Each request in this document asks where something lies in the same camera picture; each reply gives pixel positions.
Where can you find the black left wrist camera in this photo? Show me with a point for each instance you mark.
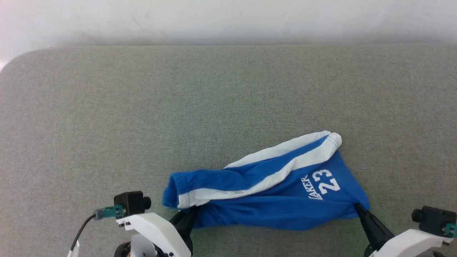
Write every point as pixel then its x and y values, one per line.
pixel 132 201

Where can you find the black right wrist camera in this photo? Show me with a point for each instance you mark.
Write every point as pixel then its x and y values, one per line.
pixel 433 217

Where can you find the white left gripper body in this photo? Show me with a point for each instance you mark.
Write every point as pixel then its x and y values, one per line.
pixel 157 230

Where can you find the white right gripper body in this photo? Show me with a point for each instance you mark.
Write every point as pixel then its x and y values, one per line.
pixel 407 244

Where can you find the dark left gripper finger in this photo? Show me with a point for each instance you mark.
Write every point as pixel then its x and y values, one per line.
pixel 185 225

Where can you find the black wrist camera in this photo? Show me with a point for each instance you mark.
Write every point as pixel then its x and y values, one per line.
pixel 433 217
pixel 132 201

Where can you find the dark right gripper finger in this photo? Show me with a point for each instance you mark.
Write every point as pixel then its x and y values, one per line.
pixel 375 228

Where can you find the grey fabric sofa seat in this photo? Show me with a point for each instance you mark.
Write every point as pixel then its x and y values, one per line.
pixel 178 107

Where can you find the blue and white basketball shorts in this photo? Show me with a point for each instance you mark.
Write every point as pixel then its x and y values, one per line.
pixel 271 200

